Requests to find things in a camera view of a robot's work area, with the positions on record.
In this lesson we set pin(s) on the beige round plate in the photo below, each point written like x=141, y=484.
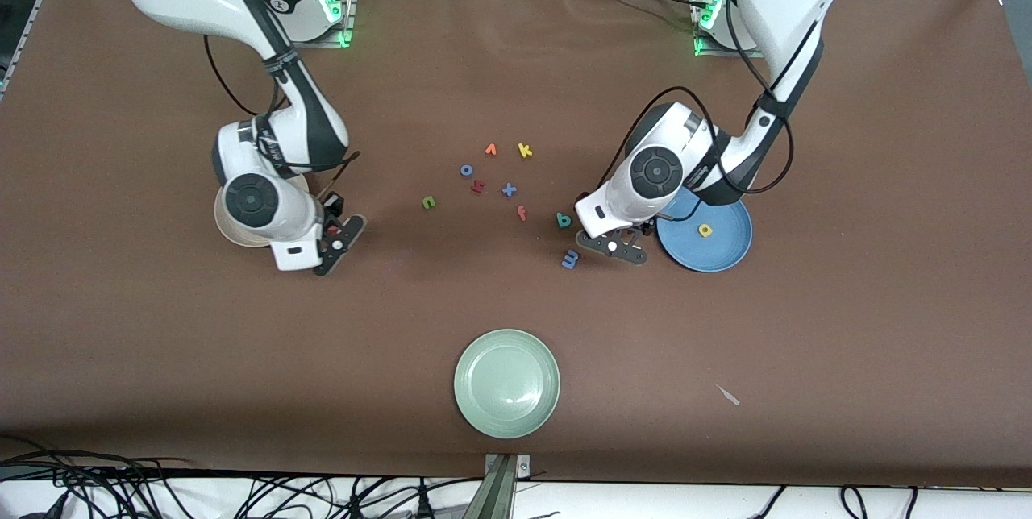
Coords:
x=242, y=239

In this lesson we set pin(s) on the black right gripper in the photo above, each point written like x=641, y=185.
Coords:
x=332, y=204

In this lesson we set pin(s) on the blue foam letter m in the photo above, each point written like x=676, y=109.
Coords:
x=568, y=260

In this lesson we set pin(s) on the green round plate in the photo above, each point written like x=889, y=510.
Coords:
x=506, y=384

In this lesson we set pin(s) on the teal foam letter b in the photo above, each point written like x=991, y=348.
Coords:
x=563, y=220

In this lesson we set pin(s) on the dark red foam letter r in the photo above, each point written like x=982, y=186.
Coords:
x=477, y=187

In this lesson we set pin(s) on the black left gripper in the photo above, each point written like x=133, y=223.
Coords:
x=647, y=229

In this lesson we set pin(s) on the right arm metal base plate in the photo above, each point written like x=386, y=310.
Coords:
x=349, y=19

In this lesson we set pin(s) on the small grey paper scrap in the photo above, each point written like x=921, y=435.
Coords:
x=728, y=395

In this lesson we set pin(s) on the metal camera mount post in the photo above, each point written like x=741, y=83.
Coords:
x=501, y=495

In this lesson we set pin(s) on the brown paper table cover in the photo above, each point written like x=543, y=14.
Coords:
x=322, y=325

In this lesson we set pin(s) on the yellow foam letter k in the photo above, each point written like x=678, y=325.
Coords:
x=524, y=151

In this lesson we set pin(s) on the blue round plate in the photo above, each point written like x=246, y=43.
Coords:
x=717, y=255

